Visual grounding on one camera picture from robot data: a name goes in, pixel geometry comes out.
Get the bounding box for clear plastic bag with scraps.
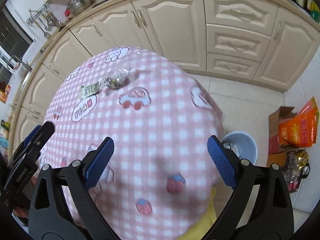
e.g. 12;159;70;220
103;68;139;90

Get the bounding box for light blue trash bin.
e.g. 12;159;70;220
222;131;258;164

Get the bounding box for cream kitchen cabinet run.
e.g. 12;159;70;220
9;0;319;150

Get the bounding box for gold foil bag pile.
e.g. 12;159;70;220
282;150;311;193

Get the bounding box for steel sink faucet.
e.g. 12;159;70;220
7;55;32;72

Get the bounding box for orange rice bag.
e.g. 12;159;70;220
278;97;319;148

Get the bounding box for hanging steel spatula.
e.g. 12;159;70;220
34;21;52;40

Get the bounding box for pink checkered tablecloth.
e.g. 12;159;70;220
39;47;223;239

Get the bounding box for steel stockpot with lid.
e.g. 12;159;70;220
67;0;92;16

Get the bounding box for green yellow oil bottle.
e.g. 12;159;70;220
306;0;320;23

